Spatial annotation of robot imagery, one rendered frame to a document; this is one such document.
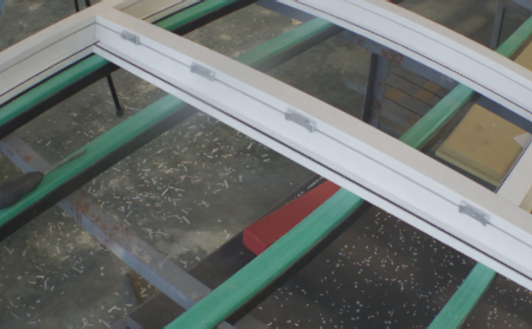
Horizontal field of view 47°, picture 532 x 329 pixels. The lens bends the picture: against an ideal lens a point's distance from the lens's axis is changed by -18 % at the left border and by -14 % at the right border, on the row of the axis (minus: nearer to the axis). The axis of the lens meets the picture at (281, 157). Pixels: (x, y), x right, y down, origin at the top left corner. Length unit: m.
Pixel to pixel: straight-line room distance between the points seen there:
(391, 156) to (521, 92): 0.42
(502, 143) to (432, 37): 0.39
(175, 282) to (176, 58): 0.41
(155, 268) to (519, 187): 0.52
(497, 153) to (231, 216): 0.99
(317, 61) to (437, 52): 1.73
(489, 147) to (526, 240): 0.69
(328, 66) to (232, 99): 1.94
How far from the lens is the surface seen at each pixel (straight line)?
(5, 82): 1.23
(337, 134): 0.99
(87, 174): 1.05
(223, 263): 1.26
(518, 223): 0.91
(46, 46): 1.27
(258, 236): 1.25
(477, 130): 1.63
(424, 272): 1.30
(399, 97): 2.27
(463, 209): 0.92
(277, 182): 2.37
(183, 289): 0.90
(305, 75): 2.94
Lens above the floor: 1.50
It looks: 37 degrees down
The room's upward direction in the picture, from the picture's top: 6 degrees clockwise
